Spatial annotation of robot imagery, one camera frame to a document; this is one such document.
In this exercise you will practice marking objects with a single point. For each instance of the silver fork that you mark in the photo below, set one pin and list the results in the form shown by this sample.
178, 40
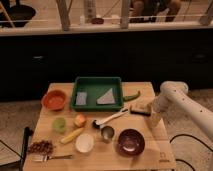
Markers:
44, 158

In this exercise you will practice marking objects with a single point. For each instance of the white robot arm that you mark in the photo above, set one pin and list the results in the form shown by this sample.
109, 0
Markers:
176, 92

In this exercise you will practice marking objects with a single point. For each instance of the purple bowl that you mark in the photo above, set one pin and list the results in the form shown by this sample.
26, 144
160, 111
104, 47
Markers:
130, 142

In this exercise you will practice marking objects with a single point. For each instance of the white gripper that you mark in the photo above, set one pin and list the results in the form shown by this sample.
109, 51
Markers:
158, 105

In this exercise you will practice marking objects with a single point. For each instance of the green cup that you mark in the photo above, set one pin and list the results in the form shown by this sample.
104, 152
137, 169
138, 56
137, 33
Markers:
59, 125

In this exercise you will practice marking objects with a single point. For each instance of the red yellow apple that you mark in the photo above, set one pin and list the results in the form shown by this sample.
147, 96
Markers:
80, 120

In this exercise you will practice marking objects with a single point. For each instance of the orange bowl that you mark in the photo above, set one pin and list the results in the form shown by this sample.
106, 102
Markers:
54, 100

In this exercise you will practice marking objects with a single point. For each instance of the small metal cup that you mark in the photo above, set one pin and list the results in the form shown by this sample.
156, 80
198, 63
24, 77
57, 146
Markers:
107, 133

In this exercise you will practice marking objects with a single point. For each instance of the grey triangular cloth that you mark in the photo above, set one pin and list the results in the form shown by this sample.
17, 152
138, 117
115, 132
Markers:
107, 98

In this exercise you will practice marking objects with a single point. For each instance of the black table clamp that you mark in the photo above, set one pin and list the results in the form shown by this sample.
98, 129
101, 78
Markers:
22, 155

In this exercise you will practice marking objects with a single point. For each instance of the black round chair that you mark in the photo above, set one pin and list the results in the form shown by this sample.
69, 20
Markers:
19, 14

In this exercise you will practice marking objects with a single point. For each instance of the white handled scoop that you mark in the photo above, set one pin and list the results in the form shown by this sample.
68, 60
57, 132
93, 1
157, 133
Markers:
98, 123

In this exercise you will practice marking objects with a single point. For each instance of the green chili pepper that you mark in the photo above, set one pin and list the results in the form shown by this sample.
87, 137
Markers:
132, 97

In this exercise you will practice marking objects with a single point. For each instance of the grey rectangular sponge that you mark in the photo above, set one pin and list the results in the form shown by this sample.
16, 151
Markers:
81, 98

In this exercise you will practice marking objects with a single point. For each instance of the green plastic tray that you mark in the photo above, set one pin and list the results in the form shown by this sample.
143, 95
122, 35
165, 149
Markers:
95, 87

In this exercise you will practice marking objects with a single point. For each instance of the seated person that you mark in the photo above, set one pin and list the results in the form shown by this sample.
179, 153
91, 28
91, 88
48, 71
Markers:
147, 10

